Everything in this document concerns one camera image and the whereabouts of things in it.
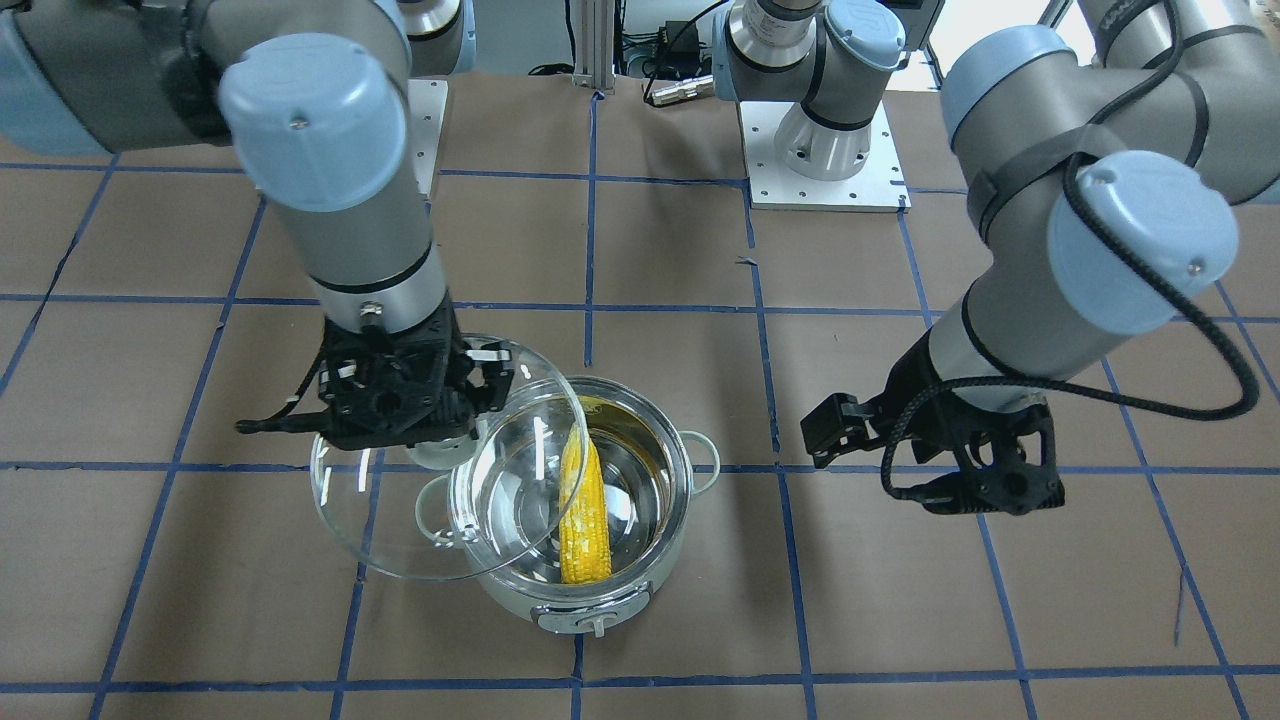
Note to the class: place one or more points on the aluminium frame post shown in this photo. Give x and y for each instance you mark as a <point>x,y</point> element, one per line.
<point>594,30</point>

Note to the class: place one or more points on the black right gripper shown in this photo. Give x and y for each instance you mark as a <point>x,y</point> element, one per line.
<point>487,377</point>

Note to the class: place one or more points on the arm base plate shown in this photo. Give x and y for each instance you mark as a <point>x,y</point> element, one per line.
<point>428,99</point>
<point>795,164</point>

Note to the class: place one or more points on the pale green cooking pot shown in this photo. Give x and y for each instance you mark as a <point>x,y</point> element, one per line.
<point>651,470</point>

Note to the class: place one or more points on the yellow corn cob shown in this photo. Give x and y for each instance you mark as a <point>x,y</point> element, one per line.
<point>584,539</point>

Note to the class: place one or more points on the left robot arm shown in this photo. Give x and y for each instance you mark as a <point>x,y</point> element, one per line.
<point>1105,194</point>

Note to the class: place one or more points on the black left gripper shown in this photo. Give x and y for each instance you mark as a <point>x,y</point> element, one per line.
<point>922,393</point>

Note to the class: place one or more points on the glass pot lid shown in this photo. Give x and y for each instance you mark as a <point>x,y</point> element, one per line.
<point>450,470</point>

